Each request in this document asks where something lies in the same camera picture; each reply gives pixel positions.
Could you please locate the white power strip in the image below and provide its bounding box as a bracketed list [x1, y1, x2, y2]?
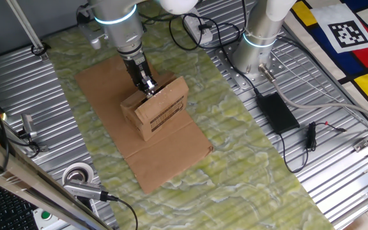
[183, 8, 213, 45]

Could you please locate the flat brown cardboard sheet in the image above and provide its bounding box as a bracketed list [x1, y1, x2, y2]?
[74, 54, 215, 195]

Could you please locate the black adapter mains cord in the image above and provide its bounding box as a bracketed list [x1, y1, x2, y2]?
[199, 14, 263, 96]

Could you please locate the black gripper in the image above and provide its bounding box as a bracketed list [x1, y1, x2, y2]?
[121, 50, 158, 98]

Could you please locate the grey robot cable with connector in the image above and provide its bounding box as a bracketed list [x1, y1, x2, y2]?
[258, 63, 368, 125]

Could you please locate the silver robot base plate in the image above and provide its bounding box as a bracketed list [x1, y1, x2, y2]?
[206, 36, 289, 93]

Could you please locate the open cardboard box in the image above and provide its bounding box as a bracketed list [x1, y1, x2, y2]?
[43, 0, 335, 230]

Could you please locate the bundled thin black adapter cable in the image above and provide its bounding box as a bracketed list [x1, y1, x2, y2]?
[279, 120, 348, 174]

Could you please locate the black power adapter brick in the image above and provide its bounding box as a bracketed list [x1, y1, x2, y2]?
[256, 91, 301, 135]

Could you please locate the brown cardboard box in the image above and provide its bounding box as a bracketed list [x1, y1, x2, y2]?
[119, 70, 190, 142]

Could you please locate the black keyboard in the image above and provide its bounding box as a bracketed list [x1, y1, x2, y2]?
[0, 181, 40, 230]

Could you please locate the grey box green button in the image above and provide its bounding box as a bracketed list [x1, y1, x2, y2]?
[32, 207, 60, 230]

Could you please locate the round steel bowl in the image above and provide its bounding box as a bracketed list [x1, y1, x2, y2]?
[61, 162, 95, 186]

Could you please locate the aluminium pole with clamp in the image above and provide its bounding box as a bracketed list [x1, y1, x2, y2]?
[6, 0, 52, 61]

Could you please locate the white sheet black marker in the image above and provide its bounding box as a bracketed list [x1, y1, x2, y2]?
[310, 3, 368, 54]

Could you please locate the aluminium frame bar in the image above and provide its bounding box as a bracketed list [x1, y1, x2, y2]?
[0, 129, 114, 230]

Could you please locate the black plugged power cord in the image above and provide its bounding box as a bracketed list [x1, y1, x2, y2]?
[169, 13, 210, 52]

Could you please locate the silver ribbed camera with cable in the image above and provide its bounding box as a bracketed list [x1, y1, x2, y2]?
[63, 179, 139, 230]

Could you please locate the colourful block pattern cloth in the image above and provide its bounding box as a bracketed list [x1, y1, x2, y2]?
[284, 0, 368, 119]

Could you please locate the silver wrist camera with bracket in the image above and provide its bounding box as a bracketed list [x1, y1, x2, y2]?
[77, 4, 110, 50]

